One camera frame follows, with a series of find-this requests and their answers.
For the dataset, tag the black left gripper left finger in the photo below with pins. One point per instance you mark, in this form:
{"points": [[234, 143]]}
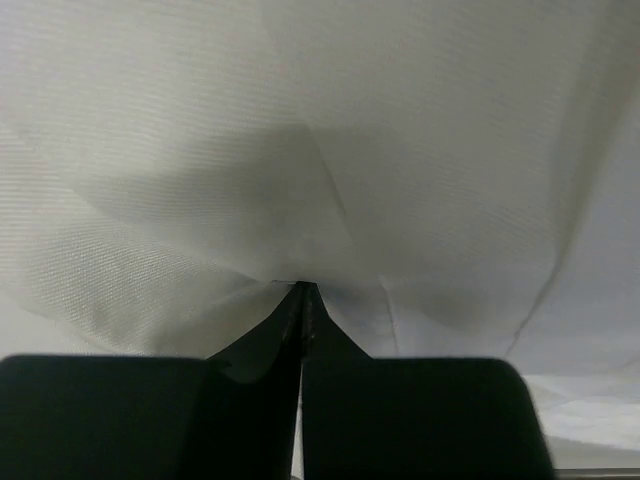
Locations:
{"points": [[231, 416]]}

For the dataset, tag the white skirt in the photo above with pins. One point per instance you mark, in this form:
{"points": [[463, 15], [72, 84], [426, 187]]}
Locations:
{"points": [[457, 177]]}

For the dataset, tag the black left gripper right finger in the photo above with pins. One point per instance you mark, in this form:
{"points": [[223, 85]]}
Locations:
{"points": [[412, 418]]}

